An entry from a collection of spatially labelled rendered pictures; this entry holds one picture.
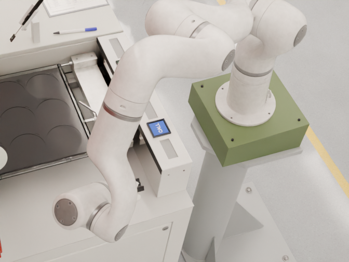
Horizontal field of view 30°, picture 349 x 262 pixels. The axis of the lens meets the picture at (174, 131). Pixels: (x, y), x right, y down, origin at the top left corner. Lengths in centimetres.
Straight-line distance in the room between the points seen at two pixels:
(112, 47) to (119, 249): 63
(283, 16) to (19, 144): 82
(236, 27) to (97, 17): 74
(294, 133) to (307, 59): 163
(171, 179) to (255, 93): 36
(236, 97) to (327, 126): 144
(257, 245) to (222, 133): 97
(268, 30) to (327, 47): 205
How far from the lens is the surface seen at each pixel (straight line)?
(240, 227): 280
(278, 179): 308
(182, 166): 183
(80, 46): 213
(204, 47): 137
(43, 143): 192
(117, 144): 138
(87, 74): 212
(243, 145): 196
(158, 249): 207
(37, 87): 206
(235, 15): 157
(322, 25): 390
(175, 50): 135
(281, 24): 172
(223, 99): 205
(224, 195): 234
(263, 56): 180
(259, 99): 197
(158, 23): 144
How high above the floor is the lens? 243
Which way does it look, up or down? 51 degrees down
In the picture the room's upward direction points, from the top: 11 degrees clockwise
